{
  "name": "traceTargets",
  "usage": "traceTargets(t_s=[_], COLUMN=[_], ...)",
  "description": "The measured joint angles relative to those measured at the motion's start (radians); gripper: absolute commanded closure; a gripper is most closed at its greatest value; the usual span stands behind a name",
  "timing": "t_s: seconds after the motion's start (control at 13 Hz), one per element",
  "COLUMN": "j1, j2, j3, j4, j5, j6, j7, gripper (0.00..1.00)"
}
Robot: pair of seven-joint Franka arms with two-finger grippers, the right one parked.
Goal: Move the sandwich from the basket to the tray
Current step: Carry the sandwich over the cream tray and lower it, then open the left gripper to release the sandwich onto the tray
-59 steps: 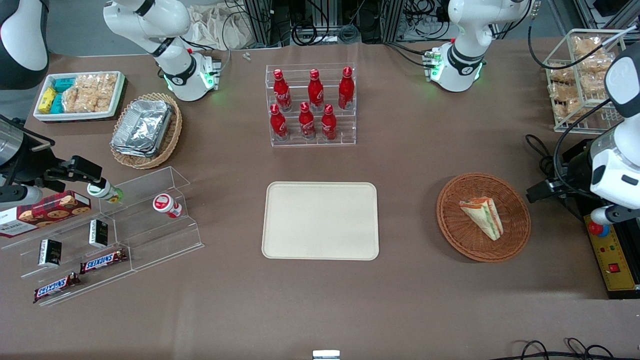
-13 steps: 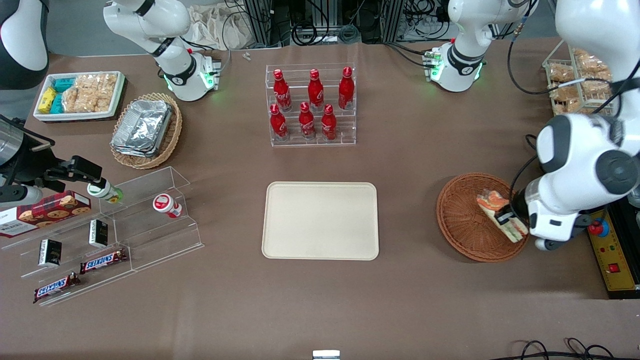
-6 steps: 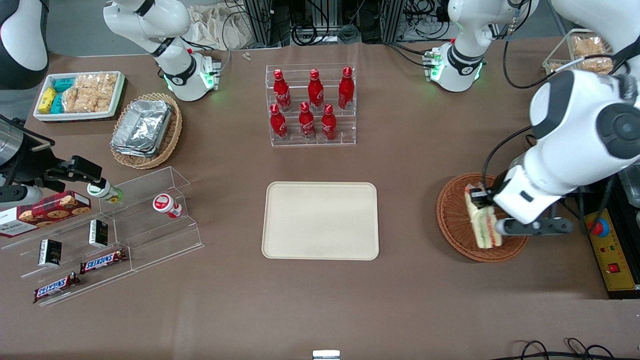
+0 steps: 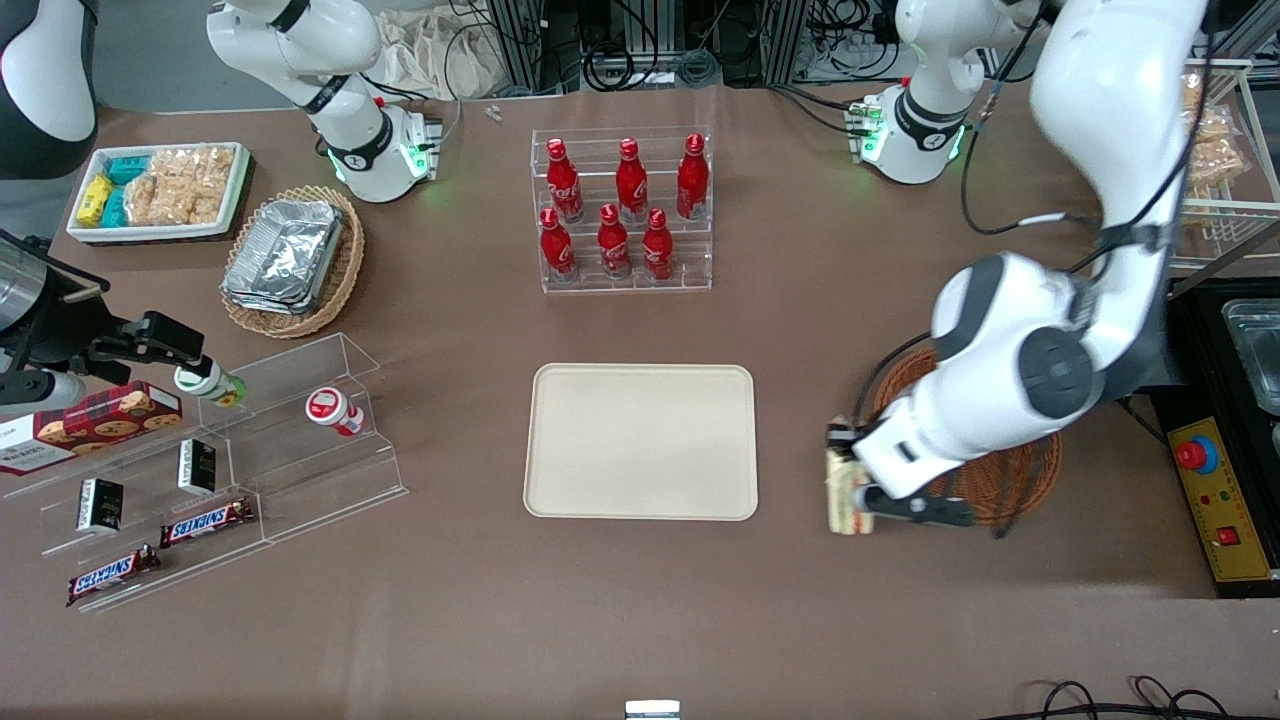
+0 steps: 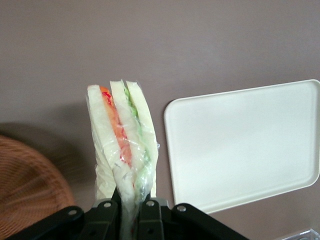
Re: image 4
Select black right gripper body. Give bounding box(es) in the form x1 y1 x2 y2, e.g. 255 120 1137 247
0 290 131 416

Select triangle sandwich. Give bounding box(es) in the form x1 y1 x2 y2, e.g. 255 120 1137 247
826 446 874 537

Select round brown wicker basket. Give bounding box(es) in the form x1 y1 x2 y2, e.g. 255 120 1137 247
870 345 1063 528

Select oval light wicker basket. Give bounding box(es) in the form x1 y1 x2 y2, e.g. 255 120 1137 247
220 185 366 339

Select beige rectangular plastic tray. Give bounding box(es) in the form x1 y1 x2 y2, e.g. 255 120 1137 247
524 363 759 522

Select green capped white bottle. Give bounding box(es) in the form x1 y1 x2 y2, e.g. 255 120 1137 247
174 361 248 407

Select red plaid cookie box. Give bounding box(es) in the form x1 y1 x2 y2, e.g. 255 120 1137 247
0 381 185 477

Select white plastic snack bin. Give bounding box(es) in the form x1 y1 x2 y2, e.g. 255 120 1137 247
65 142 252 245

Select small black box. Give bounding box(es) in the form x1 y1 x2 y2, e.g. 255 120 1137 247
77 478 126 534
178 439 218 497

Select clear rice cracker pack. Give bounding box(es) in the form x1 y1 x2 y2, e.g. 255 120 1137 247
150 147 237 225
124 170 163 227

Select stacked aluminium foil containers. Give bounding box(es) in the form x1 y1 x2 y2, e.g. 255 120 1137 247
222 199 347 317

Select red white yogurt bottle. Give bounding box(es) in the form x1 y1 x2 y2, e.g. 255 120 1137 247
305 387 367 439

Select clear acrylic stepped shelf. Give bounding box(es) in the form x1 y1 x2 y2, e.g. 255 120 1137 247
0 333 409 614

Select Snickers chocolate bar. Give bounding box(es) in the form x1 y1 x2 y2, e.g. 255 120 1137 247
66 544 162 609
159 497 257 549

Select clear acrylic bottle rack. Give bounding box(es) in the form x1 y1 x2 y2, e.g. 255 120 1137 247
530 126 714 295

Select red cola bottle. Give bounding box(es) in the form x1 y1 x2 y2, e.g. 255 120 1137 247
539 208 578 284
676 133 711 222
546 138 585 224
641 208 676 283
597 203 633 280
614 138 649 224

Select black countertop appliance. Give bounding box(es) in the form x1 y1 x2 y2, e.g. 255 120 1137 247
1150 275 1280 421

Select yellow control box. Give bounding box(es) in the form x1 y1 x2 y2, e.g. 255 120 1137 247
1165 415 1280 599

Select steel pan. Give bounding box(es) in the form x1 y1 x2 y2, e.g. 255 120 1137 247
1222 298 1280 416

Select white cloth bag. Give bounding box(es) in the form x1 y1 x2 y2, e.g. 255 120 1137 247
372 8 503 103

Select clear bag of crackers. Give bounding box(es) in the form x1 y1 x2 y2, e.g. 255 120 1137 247
1180 72 1253 196

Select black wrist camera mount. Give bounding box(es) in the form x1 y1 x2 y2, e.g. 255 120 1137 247
868 487 977 529

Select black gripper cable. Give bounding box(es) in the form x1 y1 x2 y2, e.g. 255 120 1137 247
853 333 941 423

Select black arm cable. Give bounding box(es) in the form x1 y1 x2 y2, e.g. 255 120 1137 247
958 30 1103 238

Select black floor cables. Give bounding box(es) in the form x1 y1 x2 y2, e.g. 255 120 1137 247
1008 677 1233 720

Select white wire rack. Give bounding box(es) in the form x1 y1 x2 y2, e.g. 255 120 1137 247
1168 60 1280 273

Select aluminium frame post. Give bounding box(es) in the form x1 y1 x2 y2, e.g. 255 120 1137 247
488 0 549 97

